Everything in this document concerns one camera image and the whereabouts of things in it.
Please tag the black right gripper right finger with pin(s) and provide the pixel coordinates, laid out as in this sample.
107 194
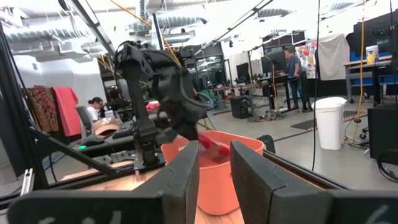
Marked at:
264 193

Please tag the black computer keyboard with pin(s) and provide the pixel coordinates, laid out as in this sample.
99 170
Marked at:
124 129

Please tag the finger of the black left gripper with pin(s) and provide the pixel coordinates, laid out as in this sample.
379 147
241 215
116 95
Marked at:
188 132
166 136

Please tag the red hanging cloth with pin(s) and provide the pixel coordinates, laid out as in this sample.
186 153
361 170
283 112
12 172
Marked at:
66 112

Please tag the grey office chair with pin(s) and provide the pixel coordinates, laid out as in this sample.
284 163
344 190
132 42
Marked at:
84 118

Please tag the person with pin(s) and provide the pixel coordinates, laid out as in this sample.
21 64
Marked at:
293 71
116 99
93 112

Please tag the grey workbench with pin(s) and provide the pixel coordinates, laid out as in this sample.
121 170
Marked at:
367 67

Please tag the tan baseball cap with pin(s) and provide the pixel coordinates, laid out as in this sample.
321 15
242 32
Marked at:
105 126

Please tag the white trash bin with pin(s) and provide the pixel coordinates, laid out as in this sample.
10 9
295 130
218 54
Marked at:
329 124

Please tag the dark red patterned cloth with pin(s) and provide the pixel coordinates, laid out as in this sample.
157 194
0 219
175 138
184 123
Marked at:
43 109

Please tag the orange plastic basket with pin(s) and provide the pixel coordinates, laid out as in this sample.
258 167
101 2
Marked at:
217 186

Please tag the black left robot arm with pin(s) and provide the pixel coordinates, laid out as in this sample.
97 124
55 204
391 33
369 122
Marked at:
143 124

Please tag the black computer tower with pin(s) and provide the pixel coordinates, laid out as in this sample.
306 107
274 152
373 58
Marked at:
239 107

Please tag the white bucket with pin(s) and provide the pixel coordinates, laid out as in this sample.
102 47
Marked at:
372 54

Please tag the black computer monitor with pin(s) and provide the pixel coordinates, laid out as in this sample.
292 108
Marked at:
273 62
242 71

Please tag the red popcorn bag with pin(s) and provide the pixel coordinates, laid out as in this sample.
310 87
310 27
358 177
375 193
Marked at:
214 149

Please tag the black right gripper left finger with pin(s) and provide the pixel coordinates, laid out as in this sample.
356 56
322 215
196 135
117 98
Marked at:
174 186

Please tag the colourful printed cloth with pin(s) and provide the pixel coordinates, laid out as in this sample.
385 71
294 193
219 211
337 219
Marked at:
306 59

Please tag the black equipment case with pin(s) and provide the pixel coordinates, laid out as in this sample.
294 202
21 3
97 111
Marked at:
384 133

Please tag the black floor mat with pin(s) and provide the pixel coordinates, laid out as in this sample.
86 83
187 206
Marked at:
303 124

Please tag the white hanging cloth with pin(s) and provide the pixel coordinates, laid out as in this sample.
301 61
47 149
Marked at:
332 59

